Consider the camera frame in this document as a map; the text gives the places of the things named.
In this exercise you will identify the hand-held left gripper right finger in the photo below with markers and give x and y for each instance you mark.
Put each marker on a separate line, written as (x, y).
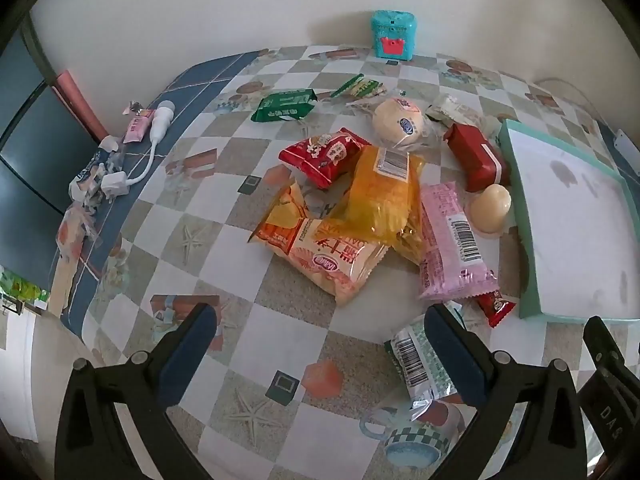
(455, 360)

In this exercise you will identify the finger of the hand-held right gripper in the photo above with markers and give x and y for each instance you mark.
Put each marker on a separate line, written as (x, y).
(599, 337)

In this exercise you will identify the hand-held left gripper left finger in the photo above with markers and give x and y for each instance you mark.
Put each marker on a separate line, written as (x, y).
(185, 350)

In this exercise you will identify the green white snack packet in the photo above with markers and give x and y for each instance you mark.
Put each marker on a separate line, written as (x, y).
(417, 360)

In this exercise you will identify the small red candy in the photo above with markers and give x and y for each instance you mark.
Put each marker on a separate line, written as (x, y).
(495, 305)

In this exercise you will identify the pink snack packet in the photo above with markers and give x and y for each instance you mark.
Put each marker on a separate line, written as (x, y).
(450, 240)

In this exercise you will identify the teal rimmed white tray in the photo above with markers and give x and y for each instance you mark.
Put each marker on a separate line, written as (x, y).
(570, 220)

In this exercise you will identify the cream jelly cup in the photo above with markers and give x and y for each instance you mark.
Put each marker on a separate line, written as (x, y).
(492, 207)

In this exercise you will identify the orange cake roll packet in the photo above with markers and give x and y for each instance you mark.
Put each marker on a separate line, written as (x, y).
(325, 265)

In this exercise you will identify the yellow translucent snack packet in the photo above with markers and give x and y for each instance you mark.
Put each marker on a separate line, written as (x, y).
(382, 200)

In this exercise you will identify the red snack box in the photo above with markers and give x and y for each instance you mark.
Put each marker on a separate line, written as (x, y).
(475, 157)

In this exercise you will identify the red snack packet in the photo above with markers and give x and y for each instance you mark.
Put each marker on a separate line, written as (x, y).
(320, 152)

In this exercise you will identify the round bun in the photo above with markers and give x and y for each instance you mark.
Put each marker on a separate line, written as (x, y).
(397, 122)

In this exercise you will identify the white printed snack wrapper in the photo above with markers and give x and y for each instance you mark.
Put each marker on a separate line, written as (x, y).
(452, 109)

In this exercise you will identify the green striped biscuit packet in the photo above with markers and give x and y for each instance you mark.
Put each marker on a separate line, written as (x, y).
(356, 87)

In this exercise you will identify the pile of empty wrappers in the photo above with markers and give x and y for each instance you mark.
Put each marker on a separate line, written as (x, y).
(75, 225)

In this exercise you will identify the green printed bag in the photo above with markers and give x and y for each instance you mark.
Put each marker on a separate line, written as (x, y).
(20, 287)

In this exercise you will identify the white power adapter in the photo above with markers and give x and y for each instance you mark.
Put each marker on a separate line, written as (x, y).
(627, 147)

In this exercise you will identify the small pink packet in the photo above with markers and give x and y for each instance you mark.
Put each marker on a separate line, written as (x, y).
(136, 129)

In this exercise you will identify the dark green snack packet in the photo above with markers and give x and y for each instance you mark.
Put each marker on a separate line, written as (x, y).
(282, 106)

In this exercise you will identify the dark blue cabinet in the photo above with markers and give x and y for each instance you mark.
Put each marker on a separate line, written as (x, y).
(30, 125)

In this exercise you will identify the teal toy box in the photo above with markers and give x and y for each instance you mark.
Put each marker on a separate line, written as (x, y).
(392, 30)

